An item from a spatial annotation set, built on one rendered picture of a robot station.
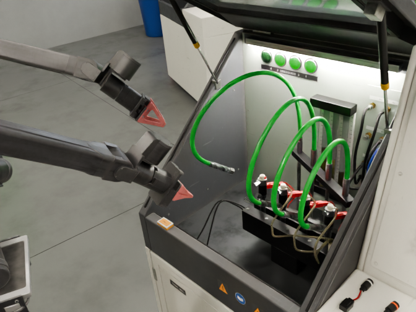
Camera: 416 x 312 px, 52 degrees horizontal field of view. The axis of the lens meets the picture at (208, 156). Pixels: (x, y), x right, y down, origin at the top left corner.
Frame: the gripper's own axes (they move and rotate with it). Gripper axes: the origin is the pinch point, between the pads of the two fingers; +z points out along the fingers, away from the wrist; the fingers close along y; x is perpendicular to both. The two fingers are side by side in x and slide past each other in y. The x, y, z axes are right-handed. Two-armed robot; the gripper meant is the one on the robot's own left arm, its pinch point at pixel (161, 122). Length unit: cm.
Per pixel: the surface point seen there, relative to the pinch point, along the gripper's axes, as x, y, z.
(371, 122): -38, -6, 50
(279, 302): 16, -32, 47
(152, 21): -44, 611, -4
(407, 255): -14, -40, 61
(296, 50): -42.4, 9.0, 22.0
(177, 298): 51, 10, 46
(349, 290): 2, -36, 58
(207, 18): -64, 270, 24
